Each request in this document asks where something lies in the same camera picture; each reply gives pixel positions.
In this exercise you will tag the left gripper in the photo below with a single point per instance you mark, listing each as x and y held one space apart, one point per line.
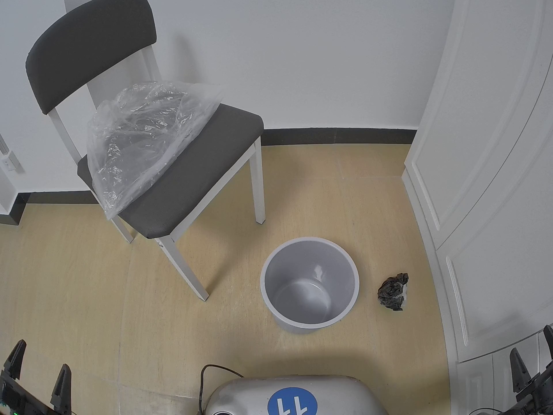
17 398

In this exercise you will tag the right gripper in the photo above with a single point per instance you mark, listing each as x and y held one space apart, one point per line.
540 394

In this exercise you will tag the clear plastic bag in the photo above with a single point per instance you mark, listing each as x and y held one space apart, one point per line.
142 141

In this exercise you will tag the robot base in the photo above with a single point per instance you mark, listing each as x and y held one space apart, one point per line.
293 398

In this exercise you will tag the white trash bin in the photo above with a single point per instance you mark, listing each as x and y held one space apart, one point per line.
309 285

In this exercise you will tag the crumpled black plastic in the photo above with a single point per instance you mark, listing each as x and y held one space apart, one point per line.
392 294

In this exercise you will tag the white wardrobe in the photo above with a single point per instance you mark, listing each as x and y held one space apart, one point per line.
488 145

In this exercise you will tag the dark grey white-legged chair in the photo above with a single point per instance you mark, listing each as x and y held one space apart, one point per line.
194 175

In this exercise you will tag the white wall socket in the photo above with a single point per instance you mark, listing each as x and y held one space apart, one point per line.
8 162

